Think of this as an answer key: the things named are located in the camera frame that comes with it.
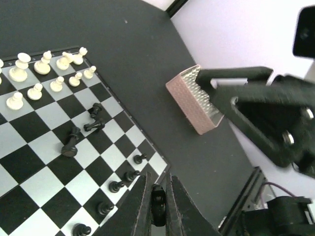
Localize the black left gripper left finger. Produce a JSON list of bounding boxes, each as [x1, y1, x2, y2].
[[94, 173, 152, 236]]

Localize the black pawn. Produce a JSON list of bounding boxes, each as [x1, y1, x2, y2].
[[124, 171, 140, 182], [90, 103, 102, 118], [133, 153, 147, 165], [72, 224, 92, 236], [151, 184, 166, 227], [96, 202, 114, 217], [108, 181, 126, 193]]

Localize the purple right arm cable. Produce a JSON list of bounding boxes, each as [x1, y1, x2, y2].
[[257, 181, 293, 209]]

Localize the black white chessboard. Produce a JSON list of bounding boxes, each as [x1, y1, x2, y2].
[[0, 50, 170, 236]]

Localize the black bishop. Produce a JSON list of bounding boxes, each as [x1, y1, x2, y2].
[[83, 118, 105, 132]]

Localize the right black frame post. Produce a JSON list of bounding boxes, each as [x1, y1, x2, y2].
[[165, 0, 189, 18]]

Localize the white pawn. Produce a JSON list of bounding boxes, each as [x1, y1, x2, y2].
[[68, 72, 83, 87], [27, 83, 43, 100], [50, 76, 64, 92]]

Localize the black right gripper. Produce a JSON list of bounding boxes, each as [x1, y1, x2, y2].
[[195, 66, 315, 177]]

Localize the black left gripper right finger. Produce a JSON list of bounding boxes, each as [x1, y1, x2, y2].
[[166, 174, 220, 236]]

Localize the white chess piece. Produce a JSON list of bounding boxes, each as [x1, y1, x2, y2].
[[34, 51, 52, 75], [56, 52, 74, 70], [6, 92, 24, 111], [9, 53, 31, 82], [73, 47, 88, 65], [83, 66, 96, 79]]

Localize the pink rimmed metal tin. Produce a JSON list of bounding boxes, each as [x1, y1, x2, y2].
[[165, 64, 224, 135]]

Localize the black queen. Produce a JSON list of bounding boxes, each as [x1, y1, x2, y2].
[[61, 126, 81, 157]]

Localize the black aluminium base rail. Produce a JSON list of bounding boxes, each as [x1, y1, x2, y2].
[[219, 167, 266, 236]]

